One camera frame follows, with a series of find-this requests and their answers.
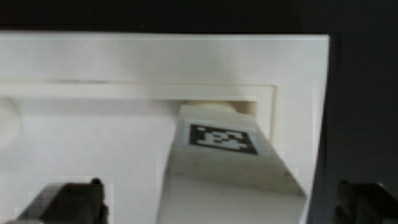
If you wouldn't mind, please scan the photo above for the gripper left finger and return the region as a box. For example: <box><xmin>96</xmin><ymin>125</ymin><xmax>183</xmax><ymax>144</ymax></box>
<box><xmin>16</xmin><ymin>178</ymin><xmax>109</xmax><ymax>224</ymax></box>

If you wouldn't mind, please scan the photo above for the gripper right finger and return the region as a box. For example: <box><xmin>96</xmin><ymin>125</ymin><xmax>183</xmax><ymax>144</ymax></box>
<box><xmin>333</xmin><ymin>181</ymin><xmax>398</xmax><ymax>224</ymax></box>

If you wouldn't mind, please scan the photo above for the white leg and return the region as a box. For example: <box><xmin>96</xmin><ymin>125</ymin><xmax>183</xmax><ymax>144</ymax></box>
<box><xmin>157</xmin><ymin>101</ymin><xmax>308</xmax><ymax>224</ymax></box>

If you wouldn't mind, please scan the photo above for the white square tabletop part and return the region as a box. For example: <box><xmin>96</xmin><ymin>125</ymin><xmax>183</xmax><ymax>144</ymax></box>
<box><xmin>0</xmin><ymin>31</ymin><xmax>331</xmax><ymax>224</ymax></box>

